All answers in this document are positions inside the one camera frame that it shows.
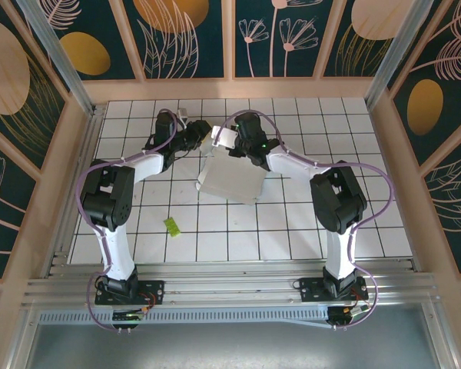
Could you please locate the teal and white paper box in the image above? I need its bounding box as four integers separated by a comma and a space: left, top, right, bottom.
194, 132, 267, 207

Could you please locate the green paper tag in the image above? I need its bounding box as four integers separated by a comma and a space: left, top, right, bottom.
163, 217, 181, 238

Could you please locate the aluminium rail frame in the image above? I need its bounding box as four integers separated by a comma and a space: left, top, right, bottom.
22, 102, 439, 309

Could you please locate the aluminium corner post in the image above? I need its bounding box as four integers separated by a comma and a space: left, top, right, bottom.
15, 0, 98, 115
363, 0, 443, 109

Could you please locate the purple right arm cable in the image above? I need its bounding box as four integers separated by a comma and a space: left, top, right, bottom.
214, 108, 396, 331

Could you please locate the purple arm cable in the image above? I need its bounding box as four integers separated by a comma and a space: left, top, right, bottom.
78, 108, 177, 334
214, 108, 396, 331

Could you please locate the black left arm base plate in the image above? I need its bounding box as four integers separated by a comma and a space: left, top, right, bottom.
95, 279, 166, 307

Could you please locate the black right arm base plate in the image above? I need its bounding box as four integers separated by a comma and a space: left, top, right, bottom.
299, 276, 370, 304

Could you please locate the perforated grey cable tray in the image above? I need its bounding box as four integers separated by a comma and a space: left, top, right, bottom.
38, 309, 333, 328

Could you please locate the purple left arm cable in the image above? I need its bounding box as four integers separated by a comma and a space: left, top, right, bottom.
78, 108, 177, 334

